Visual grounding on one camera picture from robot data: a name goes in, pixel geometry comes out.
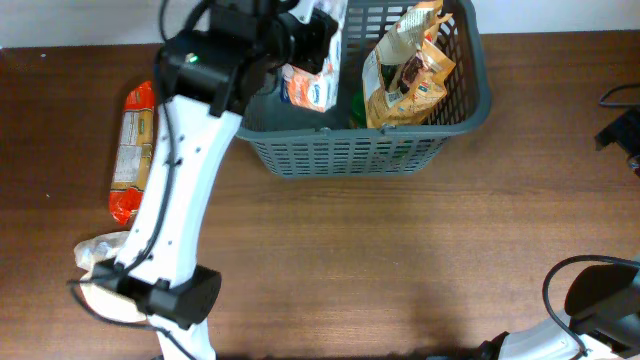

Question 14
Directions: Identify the colourful tissue multipack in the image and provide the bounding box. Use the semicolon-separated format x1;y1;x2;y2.
280;0;348;113

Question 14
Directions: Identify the green lid jar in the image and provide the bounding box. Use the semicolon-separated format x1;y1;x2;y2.
349;91;367;129

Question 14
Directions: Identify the orange snack bag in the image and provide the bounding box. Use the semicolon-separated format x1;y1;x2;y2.
362;0;455;128

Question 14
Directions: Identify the orange noodle packet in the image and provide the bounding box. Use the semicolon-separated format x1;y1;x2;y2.
108;81;155;225

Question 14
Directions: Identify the white plastic bread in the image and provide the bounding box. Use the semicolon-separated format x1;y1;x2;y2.
73;230;149;325

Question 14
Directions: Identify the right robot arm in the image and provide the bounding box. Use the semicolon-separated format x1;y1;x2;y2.
459;254;639;360

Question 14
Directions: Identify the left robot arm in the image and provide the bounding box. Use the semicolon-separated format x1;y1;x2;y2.
70;0;346;359

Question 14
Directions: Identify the grey plastic basket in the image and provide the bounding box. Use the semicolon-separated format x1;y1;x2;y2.
238;0;491;178

